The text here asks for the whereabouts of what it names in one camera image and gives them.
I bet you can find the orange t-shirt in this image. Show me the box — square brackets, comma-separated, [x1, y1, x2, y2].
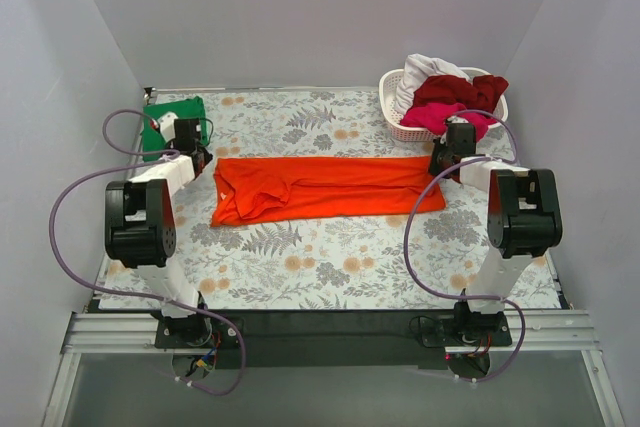
[211, 156, 433, 227]

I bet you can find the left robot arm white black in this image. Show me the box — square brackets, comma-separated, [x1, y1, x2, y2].
[105, 112, 213, 347]

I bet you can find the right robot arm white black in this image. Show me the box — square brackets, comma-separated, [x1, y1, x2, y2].
[429, 123, 563, 345]

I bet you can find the folded green t-shirt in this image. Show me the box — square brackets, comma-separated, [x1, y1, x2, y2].
[142, 96, 210, 162]

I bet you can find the magenta pink t-shirt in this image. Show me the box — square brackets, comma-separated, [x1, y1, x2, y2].
[400, 102, 495, 140]

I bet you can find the dark red t-shirt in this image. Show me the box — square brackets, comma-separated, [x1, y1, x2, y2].
[412, 75, 509, 113]

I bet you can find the white plastic laundry basket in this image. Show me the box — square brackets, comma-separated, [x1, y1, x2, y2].
[378, 67, 509, 142]

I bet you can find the white t-shirt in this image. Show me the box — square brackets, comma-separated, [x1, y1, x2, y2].
[394, 53, 471, 116]

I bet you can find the floral patterned table mat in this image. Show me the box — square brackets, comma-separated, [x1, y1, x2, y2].
[97, 88, 564, 312]

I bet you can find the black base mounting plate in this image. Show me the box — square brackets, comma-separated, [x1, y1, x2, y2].
[152, 307, 514, 369]

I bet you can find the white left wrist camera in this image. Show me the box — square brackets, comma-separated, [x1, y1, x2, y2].
[150, 111, 179, 142]

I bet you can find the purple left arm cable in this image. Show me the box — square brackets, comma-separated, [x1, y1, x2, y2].
[47, 109, 247, 396]

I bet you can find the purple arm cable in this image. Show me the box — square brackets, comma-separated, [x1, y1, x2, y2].
[403, 109, 526, 384]
[47, 109, 247, 396]

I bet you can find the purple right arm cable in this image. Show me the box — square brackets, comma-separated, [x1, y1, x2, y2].
[403, 109, 526, 384]

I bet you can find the aluminium frame rail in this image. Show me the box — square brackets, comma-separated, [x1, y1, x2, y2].
[62, 310, 601, 353]

